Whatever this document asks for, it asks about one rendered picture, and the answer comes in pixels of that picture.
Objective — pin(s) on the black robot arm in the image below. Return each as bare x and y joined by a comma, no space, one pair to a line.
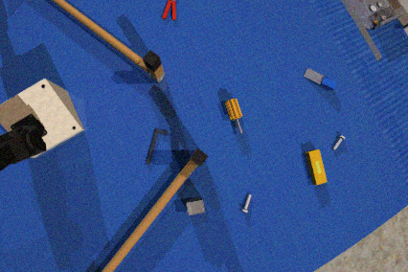
24,141

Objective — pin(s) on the orange long-handled scraper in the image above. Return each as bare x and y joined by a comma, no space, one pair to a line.
150,63

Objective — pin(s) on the long wooden pole with black end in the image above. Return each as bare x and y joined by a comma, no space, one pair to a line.
197,159

